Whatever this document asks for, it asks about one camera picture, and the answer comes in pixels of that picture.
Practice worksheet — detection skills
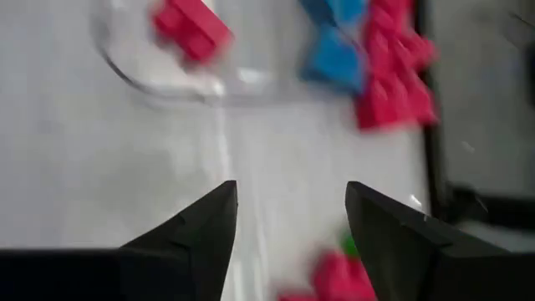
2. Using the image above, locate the green toy building block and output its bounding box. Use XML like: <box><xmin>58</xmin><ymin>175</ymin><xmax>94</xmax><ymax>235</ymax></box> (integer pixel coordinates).
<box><xmin>339</xmin><ymin>231</ymin><xmax>361</xmax><ymax>259</ymax></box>

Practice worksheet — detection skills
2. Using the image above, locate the white plastic table cover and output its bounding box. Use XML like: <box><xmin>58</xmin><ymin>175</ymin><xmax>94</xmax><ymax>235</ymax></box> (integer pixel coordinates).
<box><xmin>0</xmin><ymin>0</ymin><xmax>432</xmax><ymax>301</ymax></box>

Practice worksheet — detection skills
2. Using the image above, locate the blue toy building block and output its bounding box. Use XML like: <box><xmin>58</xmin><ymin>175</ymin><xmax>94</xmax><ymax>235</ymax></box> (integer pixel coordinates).
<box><xmin>298</xmin><ymin>0</ymin><xmax>369</xmax><ymax>29</ymax></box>
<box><xmin>298</xmin><ymin>24</ymin><xmax>369</xmax><ymax>96</ymax></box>

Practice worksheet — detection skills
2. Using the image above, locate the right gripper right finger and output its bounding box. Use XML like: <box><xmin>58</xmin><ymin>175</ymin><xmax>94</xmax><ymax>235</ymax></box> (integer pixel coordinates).
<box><xmin>344</xmin><ymin>181</ymin><xmax>535</xmax><ymax>301</ymax></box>

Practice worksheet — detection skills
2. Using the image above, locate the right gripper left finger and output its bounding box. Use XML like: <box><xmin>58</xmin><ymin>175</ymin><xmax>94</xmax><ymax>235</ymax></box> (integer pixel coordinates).
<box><xmin>0</xmin><ymin>180</ymin><xmax>238</xmax><ymax>301</ymax></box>

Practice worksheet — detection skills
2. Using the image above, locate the large red building block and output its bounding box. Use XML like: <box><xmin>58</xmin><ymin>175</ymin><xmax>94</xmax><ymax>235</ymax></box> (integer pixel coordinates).
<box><xmin>354</xmin><ymin>54</ymin><xmax>439</xmax><ymax>131</ymax></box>

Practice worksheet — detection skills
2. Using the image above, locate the clear plastic bin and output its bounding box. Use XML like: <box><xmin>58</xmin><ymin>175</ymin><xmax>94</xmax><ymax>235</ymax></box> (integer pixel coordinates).
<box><xmin>90</xmin><ymin>0</ymin><xmax>371</xmax><ymax>108</ymax></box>

